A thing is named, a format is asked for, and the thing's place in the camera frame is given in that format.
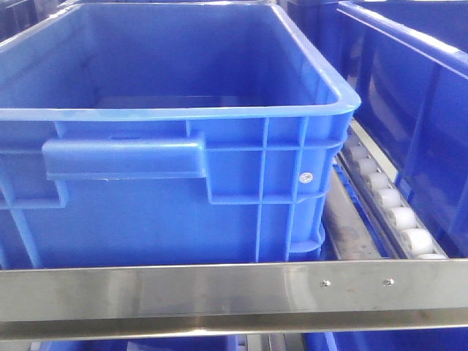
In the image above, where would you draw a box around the white roller track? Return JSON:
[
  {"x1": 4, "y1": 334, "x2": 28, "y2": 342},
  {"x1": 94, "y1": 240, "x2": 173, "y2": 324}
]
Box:
[{"x1": 339, "y1": 127, "x2": 448, "y2": 260}]

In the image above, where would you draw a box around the large blue crate front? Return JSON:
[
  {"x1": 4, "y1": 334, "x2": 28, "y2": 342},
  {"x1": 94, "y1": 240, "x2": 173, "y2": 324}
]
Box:
[{"x1": 1, "y1": 1, "x2": 360, "y2": 269}]

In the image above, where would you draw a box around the blue crate right side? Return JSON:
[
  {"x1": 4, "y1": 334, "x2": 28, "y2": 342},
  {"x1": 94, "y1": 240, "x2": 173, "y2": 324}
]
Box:
[{"x1": 338, "y1": 1, "x2": 467, "y2": 257}]

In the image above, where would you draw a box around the steel shelf front rail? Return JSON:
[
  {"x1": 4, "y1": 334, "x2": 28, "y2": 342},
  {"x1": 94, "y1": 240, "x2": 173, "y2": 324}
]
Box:
[{"x1": 1, "y1": 259, "x2": 467, "y2": 341}]

